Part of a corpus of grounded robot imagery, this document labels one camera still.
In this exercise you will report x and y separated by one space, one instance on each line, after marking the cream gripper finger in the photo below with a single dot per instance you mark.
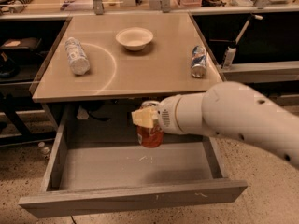
145 117

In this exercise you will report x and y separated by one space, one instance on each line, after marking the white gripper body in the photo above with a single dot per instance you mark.
166 114

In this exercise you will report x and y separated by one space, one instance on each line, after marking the red coke can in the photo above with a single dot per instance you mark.
152 137

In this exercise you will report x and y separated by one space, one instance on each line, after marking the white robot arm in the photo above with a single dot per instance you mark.
231 110

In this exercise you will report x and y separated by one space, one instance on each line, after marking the grey cabinet with tan top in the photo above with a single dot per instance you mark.
162 68

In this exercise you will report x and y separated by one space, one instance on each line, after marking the blue silver can lying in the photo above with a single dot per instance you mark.
198 62

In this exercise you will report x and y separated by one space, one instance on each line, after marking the grey open top drawer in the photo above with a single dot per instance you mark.
99 167

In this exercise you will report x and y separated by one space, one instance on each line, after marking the white paper bowl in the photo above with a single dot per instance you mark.
135 38

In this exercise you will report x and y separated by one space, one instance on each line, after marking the small clear bottle on floor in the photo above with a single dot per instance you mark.
44 150

